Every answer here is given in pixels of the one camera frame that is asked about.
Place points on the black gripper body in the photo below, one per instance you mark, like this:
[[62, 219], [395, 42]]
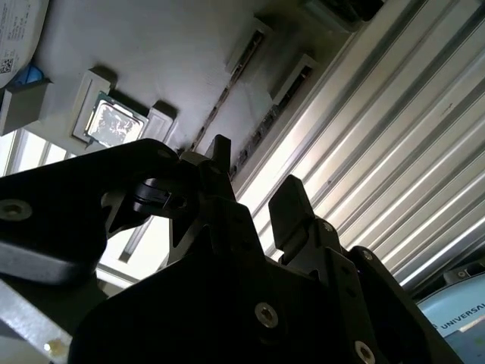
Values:
[[189, 322]]

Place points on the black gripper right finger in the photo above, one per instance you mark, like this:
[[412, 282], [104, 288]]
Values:
[[291, 212]]

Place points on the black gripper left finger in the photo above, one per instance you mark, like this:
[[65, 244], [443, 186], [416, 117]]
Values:
[[57, 212]]

